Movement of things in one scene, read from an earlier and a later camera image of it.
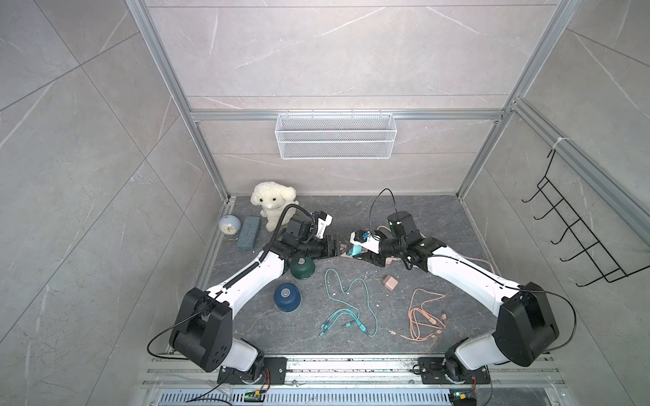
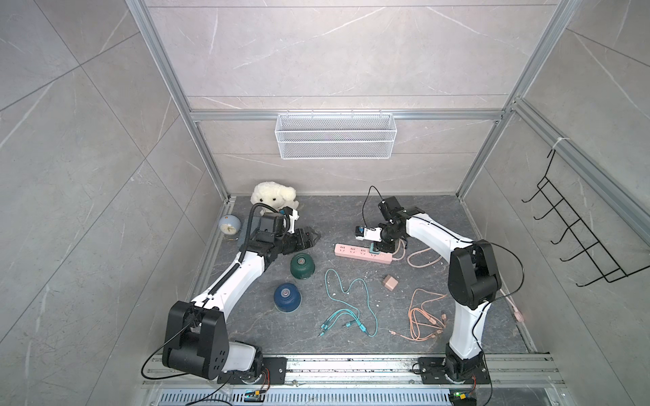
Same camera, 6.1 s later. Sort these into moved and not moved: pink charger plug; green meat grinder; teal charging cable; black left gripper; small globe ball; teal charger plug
Moved: teal charger plug; black left gripper
Not moved: green meat grinder; teal charging cable; pink charger plug; small globe ball
